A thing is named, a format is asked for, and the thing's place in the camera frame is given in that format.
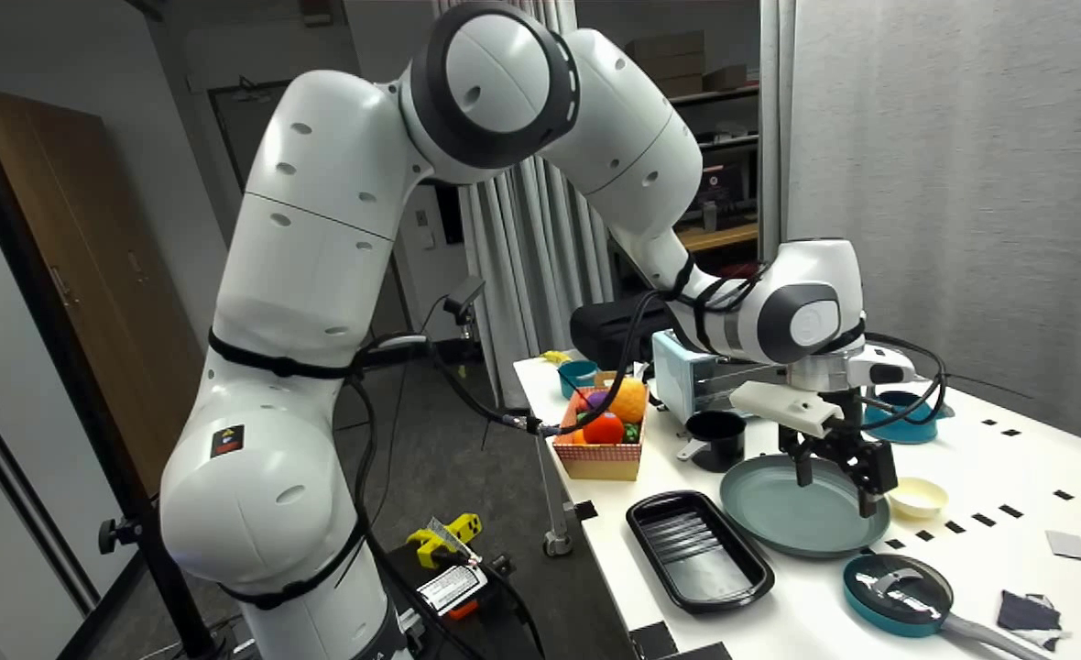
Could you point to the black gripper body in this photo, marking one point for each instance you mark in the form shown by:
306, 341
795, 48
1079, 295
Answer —
852, 449

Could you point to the glass pan lid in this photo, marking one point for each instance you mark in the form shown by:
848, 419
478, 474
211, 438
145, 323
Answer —
907, 584

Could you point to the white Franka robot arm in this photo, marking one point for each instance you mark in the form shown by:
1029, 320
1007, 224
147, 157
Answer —
306, 223

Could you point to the large grey-green frying pan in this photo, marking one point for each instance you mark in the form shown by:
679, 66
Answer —
795, 513

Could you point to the small black pot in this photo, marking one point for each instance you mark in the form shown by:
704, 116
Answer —
718, 438

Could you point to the small blue pan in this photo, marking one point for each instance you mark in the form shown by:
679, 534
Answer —
868, 609

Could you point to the teal toy pot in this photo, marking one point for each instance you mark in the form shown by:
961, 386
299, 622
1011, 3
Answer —
576, 375

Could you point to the small cream bowl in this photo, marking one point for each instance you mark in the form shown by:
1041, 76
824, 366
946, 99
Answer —
922, 501

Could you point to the teal toy kettle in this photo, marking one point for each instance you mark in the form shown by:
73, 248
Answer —
907, 422

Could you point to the black grill tray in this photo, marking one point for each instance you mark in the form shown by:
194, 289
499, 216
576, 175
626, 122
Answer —
696, 550

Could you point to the light blue toy oven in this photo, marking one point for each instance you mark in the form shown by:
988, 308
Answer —
686, 373

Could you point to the dark cloth piece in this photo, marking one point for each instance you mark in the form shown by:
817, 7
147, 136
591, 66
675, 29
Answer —
1029, 609

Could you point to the red plush tomato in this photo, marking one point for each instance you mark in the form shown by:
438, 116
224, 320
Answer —
603, 428

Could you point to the checkered fruit basket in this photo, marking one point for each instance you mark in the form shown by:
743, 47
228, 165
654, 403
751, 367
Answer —
597, 458

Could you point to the small grey square patch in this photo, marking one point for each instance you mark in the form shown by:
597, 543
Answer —
1068, 543

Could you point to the purple plush fruit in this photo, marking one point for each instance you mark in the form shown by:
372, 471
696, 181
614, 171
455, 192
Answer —
594, 402

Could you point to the metal table leg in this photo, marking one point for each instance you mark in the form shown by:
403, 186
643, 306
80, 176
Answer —
555, 501

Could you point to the black storage shelf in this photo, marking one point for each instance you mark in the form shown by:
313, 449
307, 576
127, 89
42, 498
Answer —
726, 148

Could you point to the grey curtain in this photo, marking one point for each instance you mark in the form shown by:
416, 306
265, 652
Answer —
980, 148

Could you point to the white curtain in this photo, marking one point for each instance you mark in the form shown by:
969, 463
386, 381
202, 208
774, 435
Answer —
514, 279

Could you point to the yellow clamp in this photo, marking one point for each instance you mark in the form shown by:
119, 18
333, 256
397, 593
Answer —
444, 537

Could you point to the small control box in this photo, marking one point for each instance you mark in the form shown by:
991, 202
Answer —
455, 589

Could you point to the cardboard box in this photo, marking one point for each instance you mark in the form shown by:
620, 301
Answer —
673, 59

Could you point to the grey door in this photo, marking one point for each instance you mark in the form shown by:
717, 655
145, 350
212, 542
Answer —
239, 130

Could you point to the brown wooden panel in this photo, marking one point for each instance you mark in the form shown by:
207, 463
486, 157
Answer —
86, 279

